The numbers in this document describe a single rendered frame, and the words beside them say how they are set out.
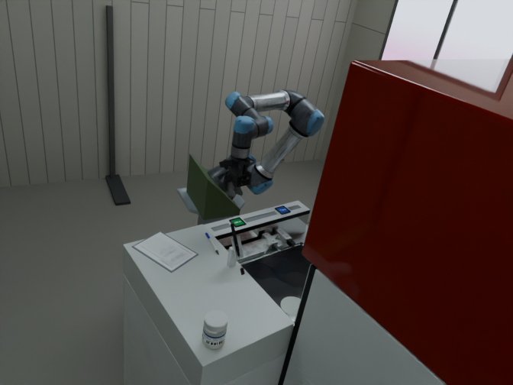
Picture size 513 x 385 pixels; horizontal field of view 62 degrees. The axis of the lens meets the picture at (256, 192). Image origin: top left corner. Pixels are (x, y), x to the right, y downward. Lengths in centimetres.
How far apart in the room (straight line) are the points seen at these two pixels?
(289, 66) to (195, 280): 314
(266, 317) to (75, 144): 284
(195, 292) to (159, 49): 265
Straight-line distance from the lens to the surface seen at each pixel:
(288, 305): 163
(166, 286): 154
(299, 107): 201
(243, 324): 144
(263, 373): 159
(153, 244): 172
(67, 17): 366
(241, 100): 175
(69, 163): 404
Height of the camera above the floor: 201
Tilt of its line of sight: 29 degrees down
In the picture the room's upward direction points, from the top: 10 degrees clockwise
